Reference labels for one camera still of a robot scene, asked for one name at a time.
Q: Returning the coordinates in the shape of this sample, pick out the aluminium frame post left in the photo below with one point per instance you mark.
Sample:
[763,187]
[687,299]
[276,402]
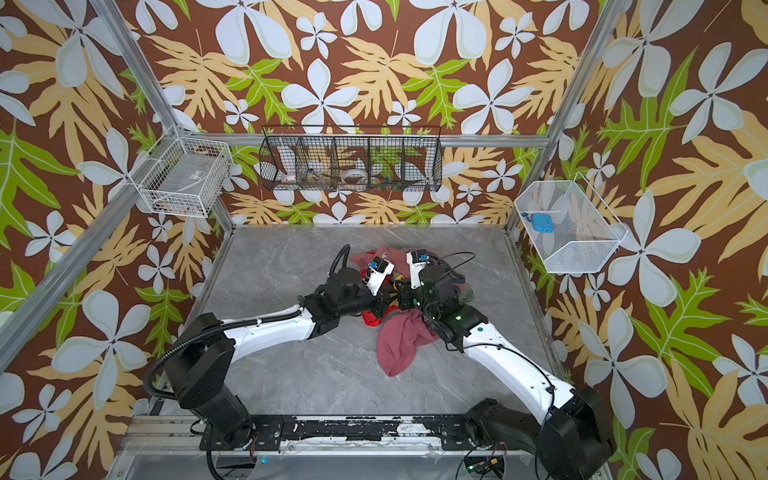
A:
[150,86]

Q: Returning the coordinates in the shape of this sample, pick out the white wire basket right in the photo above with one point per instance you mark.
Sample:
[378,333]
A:
[587,231]

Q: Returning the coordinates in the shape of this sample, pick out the aluminium diagonal beam left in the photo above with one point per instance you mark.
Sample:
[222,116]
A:
[26,320]

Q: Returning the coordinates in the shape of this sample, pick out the white wire basket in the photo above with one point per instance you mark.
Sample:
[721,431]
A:
[587,231]
[185,176]

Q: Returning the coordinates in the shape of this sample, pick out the dusty pink garment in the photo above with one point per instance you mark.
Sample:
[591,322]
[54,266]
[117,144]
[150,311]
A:
[398,257]

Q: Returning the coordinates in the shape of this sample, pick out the blue object in basket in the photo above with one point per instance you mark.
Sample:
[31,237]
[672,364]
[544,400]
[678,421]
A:
[539,222]

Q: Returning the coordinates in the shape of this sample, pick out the white wire basket left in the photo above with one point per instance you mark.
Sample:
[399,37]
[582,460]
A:
[185,176]

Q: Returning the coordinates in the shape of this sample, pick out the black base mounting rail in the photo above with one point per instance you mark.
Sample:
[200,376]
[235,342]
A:
[278,433]

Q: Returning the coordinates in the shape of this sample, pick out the aluminium frame post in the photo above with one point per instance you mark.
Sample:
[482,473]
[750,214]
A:
[150,86]
[588,63]

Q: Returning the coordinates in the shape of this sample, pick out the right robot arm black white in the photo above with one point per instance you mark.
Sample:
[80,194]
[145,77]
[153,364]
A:
[567,430]

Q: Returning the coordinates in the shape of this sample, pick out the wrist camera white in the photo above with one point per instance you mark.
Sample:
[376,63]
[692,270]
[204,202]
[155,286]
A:
[417,261]
[377,272]

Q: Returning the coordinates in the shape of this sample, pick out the aluminium frame post right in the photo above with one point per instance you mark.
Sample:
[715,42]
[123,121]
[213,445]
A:
[588,63]

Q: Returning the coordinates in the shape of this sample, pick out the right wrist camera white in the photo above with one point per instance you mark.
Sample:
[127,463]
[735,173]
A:
[417,261]

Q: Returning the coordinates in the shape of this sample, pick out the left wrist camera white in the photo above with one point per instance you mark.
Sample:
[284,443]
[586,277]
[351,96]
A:
[377,272]

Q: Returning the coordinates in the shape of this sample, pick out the olive green cloth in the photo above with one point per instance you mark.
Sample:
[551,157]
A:
[466,295]

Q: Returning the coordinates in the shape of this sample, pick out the maroon cloth front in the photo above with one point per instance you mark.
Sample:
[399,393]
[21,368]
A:
[399,339]

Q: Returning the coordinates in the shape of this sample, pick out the red cloth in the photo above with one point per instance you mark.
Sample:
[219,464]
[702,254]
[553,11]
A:
[373,320]

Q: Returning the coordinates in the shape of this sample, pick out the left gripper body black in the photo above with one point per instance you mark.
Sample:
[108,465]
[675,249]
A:
[367,302]

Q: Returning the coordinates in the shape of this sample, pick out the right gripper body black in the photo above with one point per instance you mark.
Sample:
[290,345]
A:
[405,294]

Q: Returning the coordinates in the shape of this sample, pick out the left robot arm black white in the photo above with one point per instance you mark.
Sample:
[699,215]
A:
[193,370]

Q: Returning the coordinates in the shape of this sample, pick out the black wire basket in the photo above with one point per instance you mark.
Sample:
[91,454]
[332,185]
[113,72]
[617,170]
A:
[355,158]

